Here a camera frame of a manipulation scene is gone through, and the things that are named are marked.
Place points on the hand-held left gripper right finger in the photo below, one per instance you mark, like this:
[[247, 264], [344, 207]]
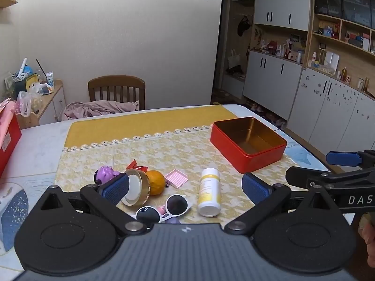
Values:
[[254, 190]]

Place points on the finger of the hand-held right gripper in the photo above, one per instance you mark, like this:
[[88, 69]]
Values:
[[342, 158], [301, 175]]

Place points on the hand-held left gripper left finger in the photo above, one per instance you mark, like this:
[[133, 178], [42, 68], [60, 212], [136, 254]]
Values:
[[117, 188]]

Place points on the purple toy figure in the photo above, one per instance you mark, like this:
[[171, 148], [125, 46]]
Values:
[[105, 174]]

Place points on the round gold jar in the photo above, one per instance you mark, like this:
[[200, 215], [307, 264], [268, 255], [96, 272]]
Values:
[[136, 186]]

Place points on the white bottle with yellow label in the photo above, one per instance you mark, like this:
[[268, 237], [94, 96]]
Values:
[[209, 193]]

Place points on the red metal tin box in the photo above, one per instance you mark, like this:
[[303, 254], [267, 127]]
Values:
[[249, 145]]

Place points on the white round sunglasses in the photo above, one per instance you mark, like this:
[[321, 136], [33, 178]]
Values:
[[177, 206]]

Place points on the person's right hand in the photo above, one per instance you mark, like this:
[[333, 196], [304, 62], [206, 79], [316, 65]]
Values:
[[367, 234]]

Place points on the red candy wrapper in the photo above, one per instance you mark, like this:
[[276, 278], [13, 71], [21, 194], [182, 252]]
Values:
[[137, 165]]

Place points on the orange tangerine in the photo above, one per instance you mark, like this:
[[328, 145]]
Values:
[[156, 183]]

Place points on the small pink tube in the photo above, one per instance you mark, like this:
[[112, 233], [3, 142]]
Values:
[[160, 210]]

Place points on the yellow patterned tablecloth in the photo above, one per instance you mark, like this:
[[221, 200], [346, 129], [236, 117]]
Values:
[[146, 140]]

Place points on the pink square card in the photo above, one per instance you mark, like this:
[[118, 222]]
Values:
[[175, 178]]

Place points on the row of shoes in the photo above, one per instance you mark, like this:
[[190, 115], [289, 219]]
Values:
[[266, 115]]

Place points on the pink crumpled cloth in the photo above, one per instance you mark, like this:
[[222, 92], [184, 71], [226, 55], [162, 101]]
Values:
[[96, 108]]

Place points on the white lower cabinet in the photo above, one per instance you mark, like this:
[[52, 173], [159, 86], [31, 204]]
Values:
[[293, 85]]

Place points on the brown wooden chair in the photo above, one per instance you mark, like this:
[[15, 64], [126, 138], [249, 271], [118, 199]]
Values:
[[117, 86]]

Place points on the white side cabinet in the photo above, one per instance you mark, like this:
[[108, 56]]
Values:
[[51, 102]]

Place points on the red cardboard box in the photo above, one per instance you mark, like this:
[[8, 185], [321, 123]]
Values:
[[8, 140]]

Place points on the wooden display shelf unit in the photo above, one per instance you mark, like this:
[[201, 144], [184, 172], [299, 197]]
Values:
[[339, 35]]

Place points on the clear plastic bag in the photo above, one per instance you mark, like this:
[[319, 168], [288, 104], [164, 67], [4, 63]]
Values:
[[25, 102]]

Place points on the white tote bag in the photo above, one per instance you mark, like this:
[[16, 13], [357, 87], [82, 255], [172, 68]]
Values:
[[234, 61]]

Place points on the yellow storage bin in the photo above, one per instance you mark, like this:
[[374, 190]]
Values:
[[32, 81]]

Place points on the black hanging bag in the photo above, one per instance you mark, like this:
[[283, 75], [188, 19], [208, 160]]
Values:
[[243, 25]]

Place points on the white upper cupboard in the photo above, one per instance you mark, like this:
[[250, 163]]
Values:
[[275, 3]]

